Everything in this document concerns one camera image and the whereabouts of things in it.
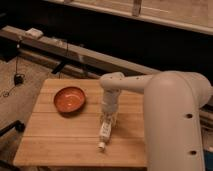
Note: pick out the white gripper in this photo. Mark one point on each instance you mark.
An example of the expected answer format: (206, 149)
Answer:
(109, 106)

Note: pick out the white plastic bottle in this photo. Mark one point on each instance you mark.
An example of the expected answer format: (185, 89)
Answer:
(105, 133)

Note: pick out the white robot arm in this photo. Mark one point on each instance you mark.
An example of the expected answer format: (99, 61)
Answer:
(171, 103)

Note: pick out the orange ceramic bowl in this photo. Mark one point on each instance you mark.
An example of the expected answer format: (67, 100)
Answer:
(69, 99)

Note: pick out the wooden board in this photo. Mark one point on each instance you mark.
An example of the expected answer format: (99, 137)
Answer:
(51, 139)

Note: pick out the black chair leg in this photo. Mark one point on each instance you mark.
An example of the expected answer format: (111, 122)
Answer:
(17, 125)

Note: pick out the long wooden beam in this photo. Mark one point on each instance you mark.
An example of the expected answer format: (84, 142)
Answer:
(77, 53)

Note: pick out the small white block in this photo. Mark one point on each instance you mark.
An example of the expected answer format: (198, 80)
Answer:
(34, 33)

